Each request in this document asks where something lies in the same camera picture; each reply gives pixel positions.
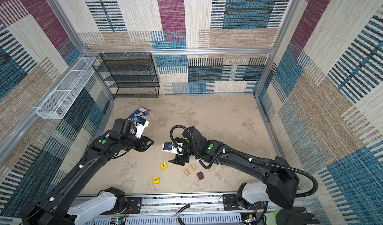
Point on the dark red triangular block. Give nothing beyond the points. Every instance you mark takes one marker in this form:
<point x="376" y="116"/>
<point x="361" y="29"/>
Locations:
<point x="200" y="175"/>

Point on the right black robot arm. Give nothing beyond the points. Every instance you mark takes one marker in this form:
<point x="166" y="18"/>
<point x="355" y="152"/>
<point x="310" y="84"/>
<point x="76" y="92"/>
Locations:
<point x="279" y="181"/>

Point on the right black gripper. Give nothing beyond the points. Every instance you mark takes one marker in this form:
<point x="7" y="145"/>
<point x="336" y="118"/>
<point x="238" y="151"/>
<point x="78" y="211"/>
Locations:
<point x="180" y="159"/>

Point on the black wire mesh shelf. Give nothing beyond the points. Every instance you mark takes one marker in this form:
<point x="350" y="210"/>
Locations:
<point x="128" y="75"/>

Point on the white wire mesh basket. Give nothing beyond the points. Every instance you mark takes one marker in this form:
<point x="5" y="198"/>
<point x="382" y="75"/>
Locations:
<point x="57" y="104"/>

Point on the wood arch block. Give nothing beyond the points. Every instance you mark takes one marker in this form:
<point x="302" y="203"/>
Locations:
<point x="190" y="170"/>

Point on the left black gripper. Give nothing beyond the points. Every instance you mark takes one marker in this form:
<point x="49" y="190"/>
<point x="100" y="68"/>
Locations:
<point x="143" y="144"/>

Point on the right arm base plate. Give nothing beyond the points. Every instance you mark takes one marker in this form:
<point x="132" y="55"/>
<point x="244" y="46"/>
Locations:
<point x="232" y="203"/>

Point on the black and green gloved hand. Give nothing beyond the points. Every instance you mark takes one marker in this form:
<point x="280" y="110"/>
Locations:
<point x="295" y="216"/>

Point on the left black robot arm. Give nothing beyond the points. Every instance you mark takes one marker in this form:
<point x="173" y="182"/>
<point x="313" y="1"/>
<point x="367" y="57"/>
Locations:
<point x="56" y="208"/>

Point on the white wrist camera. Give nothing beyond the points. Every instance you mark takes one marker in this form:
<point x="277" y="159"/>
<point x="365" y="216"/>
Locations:
<point x="140" y="123"/>
<point x="170" y="147"/>

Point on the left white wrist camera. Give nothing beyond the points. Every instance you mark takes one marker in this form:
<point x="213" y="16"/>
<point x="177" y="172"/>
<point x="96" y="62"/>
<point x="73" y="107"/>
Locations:
<point x="140" y="123"/>

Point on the yellow cube with red letter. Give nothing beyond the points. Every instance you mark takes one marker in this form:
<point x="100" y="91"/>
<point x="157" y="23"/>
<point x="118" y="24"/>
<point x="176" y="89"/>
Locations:
<point x="164" y="165"/>

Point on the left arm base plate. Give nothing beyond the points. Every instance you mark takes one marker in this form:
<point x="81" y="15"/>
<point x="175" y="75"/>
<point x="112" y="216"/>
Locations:
<point x="132" y="205"/>

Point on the small yellow letter cube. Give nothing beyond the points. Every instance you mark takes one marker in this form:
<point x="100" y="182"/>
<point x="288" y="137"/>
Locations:
<point x="156" y="180"/>

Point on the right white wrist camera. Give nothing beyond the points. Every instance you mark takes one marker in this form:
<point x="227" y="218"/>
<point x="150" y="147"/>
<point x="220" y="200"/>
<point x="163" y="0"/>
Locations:
<point x="170" y="147"/>

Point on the blue paperback comic book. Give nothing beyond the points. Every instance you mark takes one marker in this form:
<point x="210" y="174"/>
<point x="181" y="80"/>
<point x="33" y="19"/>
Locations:
<point x="140" y="113"/>

